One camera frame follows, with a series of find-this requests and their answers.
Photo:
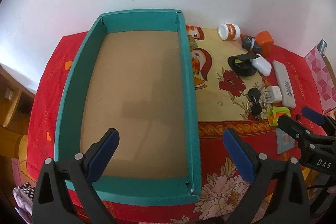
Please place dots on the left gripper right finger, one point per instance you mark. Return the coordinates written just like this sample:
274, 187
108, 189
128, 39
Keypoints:
289, 202

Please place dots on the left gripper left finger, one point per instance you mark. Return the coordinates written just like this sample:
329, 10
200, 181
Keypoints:
52, 202

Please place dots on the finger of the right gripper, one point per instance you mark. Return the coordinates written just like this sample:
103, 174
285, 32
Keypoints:
294, 128
326, 122

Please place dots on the green orange utility knife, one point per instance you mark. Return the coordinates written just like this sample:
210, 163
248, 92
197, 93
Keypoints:
274, 114

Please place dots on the white remote control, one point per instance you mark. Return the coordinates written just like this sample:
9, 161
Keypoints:
284, 84

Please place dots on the white charger plug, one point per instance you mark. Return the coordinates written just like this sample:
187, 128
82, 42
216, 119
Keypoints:
273, 94

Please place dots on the black car key bunch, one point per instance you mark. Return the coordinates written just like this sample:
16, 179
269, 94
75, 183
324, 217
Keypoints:
258, 103

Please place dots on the white earbuds case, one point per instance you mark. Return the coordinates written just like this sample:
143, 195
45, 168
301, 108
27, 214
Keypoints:
262, 65

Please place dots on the black round tape measure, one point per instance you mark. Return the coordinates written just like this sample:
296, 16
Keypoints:
241, 65

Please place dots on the orange plastic case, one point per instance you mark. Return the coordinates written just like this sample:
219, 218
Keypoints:
265, 40

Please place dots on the grey cable plug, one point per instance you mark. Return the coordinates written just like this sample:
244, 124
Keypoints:
250, 44

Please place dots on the white orange medicine jar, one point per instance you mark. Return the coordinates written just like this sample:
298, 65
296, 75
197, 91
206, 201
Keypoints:
228, 31

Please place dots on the teal cardboard box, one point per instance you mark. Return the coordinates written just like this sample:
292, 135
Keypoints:
133, 73

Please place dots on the red lighter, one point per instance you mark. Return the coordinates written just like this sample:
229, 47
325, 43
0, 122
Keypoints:
297, 117

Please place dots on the polka dot cloth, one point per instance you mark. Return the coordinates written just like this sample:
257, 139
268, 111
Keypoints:
24, 196

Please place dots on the pink patterned box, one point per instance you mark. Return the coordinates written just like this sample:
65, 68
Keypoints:
323, 78

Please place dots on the red floral bed blanket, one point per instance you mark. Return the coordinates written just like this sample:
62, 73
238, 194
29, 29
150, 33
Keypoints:
219, 106

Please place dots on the metal clip on box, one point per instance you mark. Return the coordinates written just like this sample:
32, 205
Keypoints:
322, 47

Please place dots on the wooden bedside shelf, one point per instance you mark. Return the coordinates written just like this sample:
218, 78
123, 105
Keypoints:
16, 106

